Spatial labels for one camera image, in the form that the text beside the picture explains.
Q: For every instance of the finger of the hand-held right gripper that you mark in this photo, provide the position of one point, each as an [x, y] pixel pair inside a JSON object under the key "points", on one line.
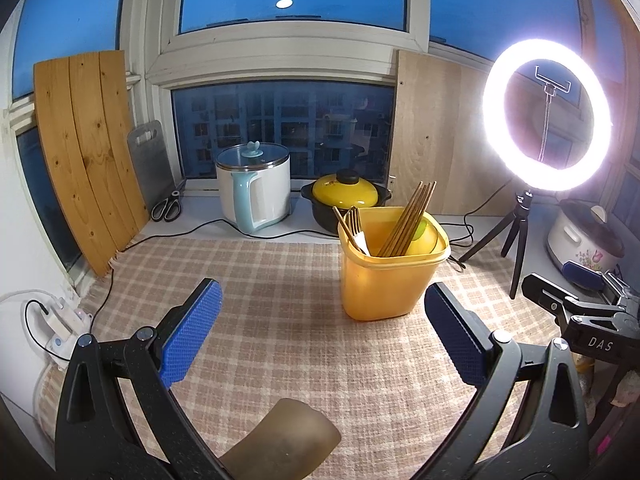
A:
{"points": [[585, 275], [542, 292]]}

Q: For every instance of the white power strip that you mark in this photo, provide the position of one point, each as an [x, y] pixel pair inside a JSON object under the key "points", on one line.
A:
{"points": [[70, 330]]}

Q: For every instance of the phone holder on gooseneck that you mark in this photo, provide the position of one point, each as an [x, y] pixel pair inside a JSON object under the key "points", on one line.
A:
{"points": [[550, 85]]}

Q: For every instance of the white floral rice cooker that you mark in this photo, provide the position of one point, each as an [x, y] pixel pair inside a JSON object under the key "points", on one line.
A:
{"points": [[575, 247]]}

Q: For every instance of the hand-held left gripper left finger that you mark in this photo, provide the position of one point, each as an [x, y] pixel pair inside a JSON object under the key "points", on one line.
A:
{"points": [[192, 335]]}

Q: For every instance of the light wooden panel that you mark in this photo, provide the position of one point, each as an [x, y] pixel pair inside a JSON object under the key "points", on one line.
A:
{"points": [[435, 125]]}

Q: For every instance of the grey cutting board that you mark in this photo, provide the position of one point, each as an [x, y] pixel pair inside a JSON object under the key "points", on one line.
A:
{"points": [[150, 165]]}

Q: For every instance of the white charger adapter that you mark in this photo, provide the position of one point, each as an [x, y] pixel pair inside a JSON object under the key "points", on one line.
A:
{"points": [[57, 322]]}

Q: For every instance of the person's left hand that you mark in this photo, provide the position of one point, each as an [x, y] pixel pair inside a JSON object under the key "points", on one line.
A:
{"points": [[285, 440]]}

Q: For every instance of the green plastic spoon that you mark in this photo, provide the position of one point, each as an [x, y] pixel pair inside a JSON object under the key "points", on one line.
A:
{"points": [[427, 235]]}

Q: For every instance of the group of wooden chopsticks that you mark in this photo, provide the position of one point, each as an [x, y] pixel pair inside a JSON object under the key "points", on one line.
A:
{"points": [[410, 215]]}

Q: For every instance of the metal fork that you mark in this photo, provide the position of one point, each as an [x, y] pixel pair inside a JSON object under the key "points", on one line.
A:
{"points": [[354, 222]]}

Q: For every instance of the white window frame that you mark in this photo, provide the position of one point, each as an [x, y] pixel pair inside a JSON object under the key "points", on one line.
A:
{"points": [[280, 45]]}

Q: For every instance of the yellow plastic container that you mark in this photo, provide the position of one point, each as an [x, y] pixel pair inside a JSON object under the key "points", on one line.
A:
{"points": [[385, 290]]}

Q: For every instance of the person's right hand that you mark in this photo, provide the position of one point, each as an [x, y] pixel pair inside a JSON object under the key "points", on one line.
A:
{"points": [[582, 362]]}

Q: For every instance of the white electric pot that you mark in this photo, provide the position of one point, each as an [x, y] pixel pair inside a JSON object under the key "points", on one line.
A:
{"points": [[270, 185]]}

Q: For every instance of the beige plaid tablecloth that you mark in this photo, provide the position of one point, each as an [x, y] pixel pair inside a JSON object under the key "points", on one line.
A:
{"points": [[250, 280]]}

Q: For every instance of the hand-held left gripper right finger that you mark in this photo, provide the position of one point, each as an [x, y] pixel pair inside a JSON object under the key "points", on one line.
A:
{"points": [[455, 340]]}

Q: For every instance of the pine slat board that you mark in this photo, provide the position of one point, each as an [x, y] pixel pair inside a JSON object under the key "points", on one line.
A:
{"points": [[85, 150]]}

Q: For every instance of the black casserole with yellow lid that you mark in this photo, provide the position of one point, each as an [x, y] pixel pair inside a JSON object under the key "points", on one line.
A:
{"points": [[345, 192]]}

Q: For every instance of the black tripod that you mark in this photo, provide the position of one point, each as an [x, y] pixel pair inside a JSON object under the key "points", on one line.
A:
{"points": [[520, 230]]}

